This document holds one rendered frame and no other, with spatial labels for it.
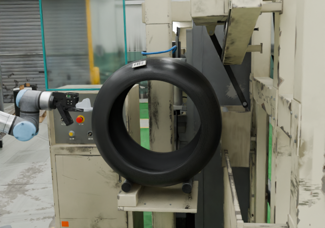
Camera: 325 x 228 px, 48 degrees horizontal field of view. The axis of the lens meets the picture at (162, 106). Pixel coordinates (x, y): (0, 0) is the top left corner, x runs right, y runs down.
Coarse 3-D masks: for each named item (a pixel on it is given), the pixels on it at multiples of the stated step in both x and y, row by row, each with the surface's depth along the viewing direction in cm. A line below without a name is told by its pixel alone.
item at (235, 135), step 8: (224, 112) 188; (232, 112) 188; (240, 112) 187; (248, 112) 187; (224, 120) 189; (232, 120) 188; (240, 120) 188; (248, 120) 188; (224, 128) 190; (232, 128) 189; (240, 128) 189; (248, 128) 188; (224, 136) 190; (232, 136) 190; (240, 136) 189; (248, 136) 189; (224, 144) 191; (232, 144) 191; (240, 144) 190; (248, 144) 190; (232, 152) 191; (240, 152) 191; (248, 152) 190; (224, 160) 192; (232, 160) 192; (240, 160) 191; (248, 160) 191
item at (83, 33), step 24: (48, 0) 231; (72, 0) 230; (96, 0) 228; (120, 0) 226; (48, 24) 234; (72, 24) 232; (96, 24) 230; (120, 24) 229; (48, 48) 237; (72, 48) 235; (96, 48) 233; (120, 48) 231; (48, 72) 239; (72, 72) 237; (96, 72) 236
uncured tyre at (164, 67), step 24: (120, 72) 161; (144, 72) 157; (168, 72) 156; (192, 72) 159; (96, 96) 168; (120, 96) 189; (192, 96) 156; (216, 96) 167; (96, 120) 163; (120, 120) 191; (216, 120) 159; (96, 144) 169; (120, 144) 191; (192, 144) 189; (216, 144) 162; (120, 168) 166; (144, 168) 188; (168, 168) 189; (192, 168) 162
